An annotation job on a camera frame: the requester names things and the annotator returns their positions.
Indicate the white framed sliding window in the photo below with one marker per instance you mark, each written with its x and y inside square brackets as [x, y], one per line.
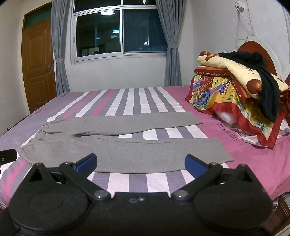
[120, 34]

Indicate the white wall charger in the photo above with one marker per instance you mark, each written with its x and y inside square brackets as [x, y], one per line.
[239, 5]

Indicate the cream printed blanket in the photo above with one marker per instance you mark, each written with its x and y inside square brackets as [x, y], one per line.
[240, 68]

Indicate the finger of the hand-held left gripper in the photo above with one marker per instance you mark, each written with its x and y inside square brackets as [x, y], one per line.
[8, 156]

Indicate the wooden bed frame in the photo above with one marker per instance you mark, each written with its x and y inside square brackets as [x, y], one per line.
[283, 213]

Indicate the red and white headboard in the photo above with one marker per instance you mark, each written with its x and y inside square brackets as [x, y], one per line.
[269, 48]

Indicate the grey pants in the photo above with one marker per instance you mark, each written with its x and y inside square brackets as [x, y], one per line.
[136, 149]

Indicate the colourful red-edged quilt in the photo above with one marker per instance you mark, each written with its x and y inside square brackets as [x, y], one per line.
[215, 90]

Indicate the white pillow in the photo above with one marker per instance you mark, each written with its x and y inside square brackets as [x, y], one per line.
[225, 116]

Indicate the green transom window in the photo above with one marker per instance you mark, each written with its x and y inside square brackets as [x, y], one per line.
[37, 14]

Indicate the black clothing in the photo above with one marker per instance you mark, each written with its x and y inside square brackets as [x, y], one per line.
[269, 95]

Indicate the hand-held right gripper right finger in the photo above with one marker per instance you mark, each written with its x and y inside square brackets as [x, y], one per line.
[193, 164]

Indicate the wooden door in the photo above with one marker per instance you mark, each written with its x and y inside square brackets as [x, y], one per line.
[37, 68]

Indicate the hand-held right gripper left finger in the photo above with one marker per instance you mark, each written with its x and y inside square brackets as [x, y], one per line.
[87, 162]

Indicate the grey curtain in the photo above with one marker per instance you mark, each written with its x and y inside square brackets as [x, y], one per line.
[173, 40]
[60, 45]

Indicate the striped pink purple bed sheet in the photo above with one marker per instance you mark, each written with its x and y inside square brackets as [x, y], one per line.
[136, 96]

